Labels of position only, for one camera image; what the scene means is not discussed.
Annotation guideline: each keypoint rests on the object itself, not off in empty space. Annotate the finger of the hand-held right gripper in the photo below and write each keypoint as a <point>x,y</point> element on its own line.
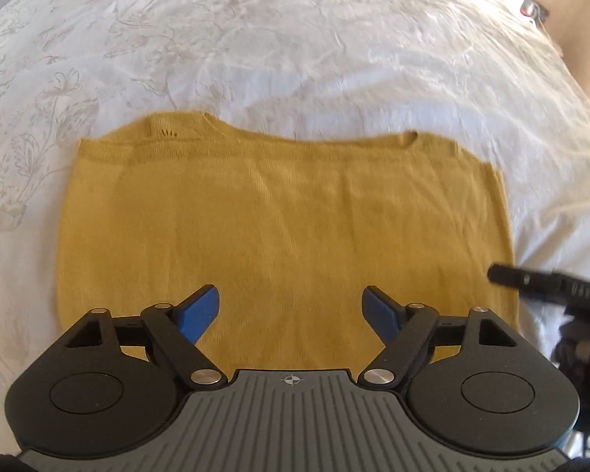
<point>521,280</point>

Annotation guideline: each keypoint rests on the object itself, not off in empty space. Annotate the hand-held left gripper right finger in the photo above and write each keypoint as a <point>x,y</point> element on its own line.
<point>379,310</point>

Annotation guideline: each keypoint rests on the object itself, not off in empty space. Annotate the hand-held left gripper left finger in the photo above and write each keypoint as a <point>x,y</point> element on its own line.
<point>201,312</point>

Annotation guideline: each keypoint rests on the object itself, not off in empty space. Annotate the mustard yellow knit sweater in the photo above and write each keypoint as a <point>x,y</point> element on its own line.
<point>285,226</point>

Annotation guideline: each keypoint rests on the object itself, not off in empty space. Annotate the white floral bedspread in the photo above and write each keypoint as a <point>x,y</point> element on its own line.
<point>295,44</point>

